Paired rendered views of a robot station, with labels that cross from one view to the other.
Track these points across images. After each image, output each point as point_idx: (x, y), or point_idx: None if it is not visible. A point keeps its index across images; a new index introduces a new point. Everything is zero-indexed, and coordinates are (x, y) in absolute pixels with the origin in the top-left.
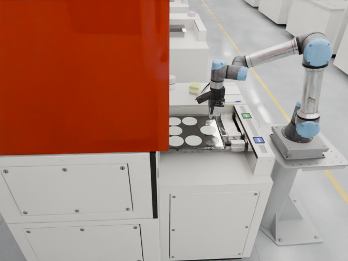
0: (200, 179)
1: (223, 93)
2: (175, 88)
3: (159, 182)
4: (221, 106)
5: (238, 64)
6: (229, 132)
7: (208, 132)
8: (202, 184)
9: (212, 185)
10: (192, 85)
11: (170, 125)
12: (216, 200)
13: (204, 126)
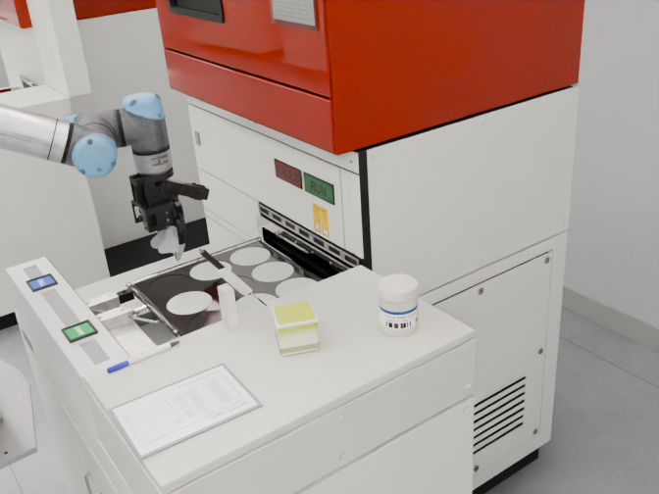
0: (168, 265)
1: (133, 189)
2: (380, 333)
3: (239, 239)
4: (140, 221)
5: (89, 117)
6: (131, 331)
7: (185, 297)
8: (160, 261)
9: (141, 267)
10: (302, 306)
11: (294, 276)
12: None
13: (204, 308)
